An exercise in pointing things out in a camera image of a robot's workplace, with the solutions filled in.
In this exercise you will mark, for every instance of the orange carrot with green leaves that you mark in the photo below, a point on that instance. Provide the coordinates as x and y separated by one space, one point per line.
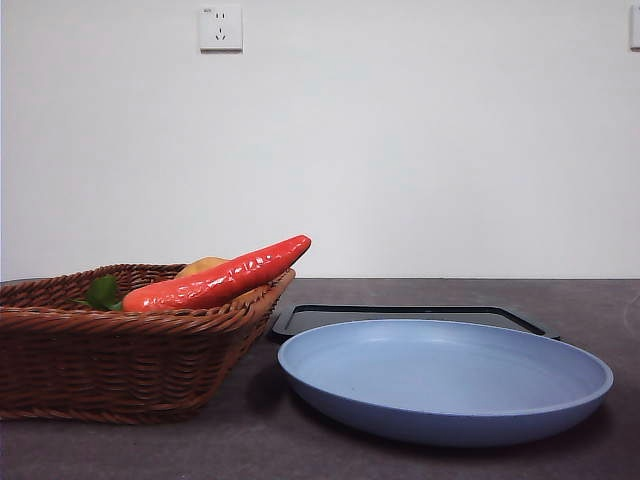
225 280

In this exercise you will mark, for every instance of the light blue round plate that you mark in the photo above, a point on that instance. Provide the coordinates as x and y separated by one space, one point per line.
440 400

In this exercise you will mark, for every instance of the black rectangular tray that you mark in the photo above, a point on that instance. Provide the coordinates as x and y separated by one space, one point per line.
400 312

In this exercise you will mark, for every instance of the yellow-brown potato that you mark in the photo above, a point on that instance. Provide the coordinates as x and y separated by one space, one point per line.
202 267

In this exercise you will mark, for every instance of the brown wicker basket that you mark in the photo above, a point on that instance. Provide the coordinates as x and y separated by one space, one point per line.
100 360

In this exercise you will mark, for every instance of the white wall socket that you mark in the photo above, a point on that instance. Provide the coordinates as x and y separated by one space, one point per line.
221 27

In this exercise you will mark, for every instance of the white wall plate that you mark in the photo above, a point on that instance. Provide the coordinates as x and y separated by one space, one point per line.
635 27

